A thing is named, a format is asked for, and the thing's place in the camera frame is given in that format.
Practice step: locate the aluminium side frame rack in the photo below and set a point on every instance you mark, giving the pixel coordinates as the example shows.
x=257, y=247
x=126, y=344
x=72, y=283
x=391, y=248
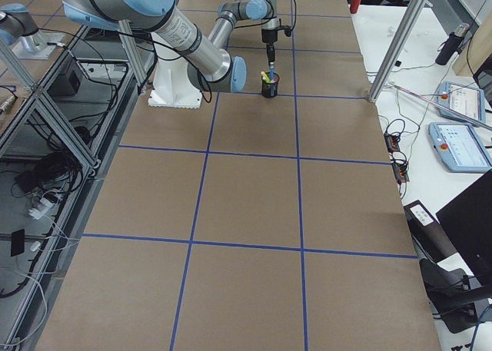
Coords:
x=66, y=91

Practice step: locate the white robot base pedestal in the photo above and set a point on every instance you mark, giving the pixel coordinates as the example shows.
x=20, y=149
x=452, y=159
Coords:
x=171, y=86

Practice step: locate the black monitor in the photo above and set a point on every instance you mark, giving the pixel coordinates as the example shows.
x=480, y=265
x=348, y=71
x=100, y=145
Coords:
x=466, y=221

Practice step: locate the teach pendant tablet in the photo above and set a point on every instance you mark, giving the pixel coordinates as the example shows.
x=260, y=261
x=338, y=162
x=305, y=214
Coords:
x=459, y=147
x=465, y=99

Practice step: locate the black water bottle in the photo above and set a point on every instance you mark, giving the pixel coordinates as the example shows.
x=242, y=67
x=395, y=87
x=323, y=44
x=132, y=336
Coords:
x=453, y=42

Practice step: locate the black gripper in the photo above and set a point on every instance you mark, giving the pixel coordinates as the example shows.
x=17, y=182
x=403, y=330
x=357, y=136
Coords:
x=268, y=36

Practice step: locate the far teach pendant tablet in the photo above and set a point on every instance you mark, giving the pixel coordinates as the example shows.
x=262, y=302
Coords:
x=465, y=99

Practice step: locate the black mesh pen cup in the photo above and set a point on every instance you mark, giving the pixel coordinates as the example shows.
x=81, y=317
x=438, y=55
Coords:
x=269, y=88

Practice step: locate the silver reacher grabber tool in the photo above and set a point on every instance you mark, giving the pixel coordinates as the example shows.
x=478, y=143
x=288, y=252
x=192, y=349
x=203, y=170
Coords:
x=460, y=116

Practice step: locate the yellow highlighter pen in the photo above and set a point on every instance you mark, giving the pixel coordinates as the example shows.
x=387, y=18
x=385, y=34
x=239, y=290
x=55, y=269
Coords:
x=265, y=77

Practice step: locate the near teach pendant tablet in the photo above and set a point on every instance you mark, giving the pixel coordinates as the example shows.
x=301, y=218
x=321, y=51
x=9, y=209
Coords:
x=459, y=147

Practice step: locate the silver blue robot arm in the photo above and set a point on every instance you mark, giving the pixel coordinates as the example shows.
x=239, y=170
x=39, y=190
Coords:
x=210, y=66

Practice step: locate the aluminium frame post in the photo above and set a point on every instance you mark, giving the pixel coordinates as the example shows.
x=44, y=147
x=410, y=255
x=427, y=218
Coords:
x=410, y=17

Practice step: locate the orange black usb hub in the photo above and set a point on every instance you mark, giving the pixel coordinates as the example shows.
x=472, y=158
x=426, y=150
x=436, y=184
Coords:
x=392, y=143

